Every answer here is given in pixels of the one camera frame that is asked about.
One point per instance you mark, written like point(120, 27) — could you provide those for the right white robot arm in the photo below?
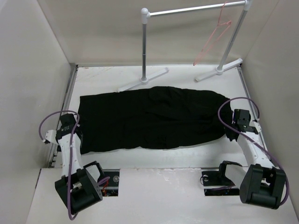
point(264, 183)

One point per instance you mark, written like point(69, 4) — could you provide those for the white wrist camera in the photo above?
point(50, 137)
point(257, 127)

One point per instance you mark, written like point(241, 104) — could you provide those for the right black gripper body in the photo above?
point(231, 136)

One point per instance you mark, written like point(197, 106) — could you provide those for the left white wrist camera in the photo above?
point(50, 137)

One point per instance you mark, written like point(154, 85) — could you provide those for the black trousers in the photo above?
point(161, 117)

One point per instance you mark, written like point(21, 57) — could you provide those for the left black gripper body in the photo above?
point(81, 137)

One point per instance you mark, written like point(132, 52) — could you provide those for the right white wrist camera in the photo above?
point(257, 127)

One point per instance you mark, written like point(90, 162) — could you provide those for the pink wire hanger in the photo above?
point(215, 36)

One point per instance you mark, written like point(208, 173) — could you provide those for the white clothes rack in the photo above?
point(219, 70)

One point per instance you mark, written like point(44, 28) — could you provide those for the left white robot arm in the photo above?
point(77, 188)

